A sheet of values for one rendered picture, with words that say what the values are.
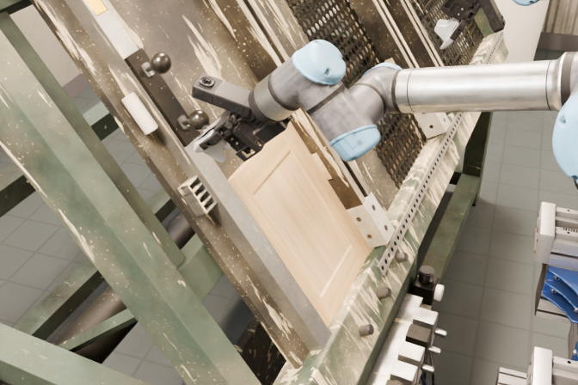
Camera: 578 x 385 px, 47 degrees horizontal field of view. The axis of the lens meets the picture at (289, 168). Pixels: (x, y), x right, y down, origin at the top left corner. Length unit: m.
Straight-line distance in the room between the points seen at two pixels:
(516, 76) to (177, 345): 0.73
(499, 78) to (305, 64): 0.29
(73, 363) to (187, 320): 0.54
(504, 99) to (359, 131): 0.22
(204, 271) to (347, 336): 0.37
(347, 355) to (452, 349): 1.24
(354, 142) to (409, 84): 0.14
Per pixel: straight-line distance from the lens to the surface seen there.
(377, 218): 1.68
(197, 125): 1.18
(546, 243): 1.71
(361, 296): 1.59
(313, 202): 1.58
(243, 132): 1.14
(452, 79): 1.08
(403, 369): 1.63
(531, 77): 1.04
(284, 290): 1.40
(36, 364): 1.71
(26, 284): 3.17
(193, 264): 1.34
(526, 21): 4.56
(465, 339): 2.76
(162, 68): 1.17
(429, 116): 2.16
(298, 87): 1.04
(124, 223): 1.15
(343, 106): 1.04
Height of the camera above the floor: 2.02
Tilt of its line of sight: 34 degrees down
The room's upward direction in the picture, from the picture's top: 2 degrees counter-clockwise
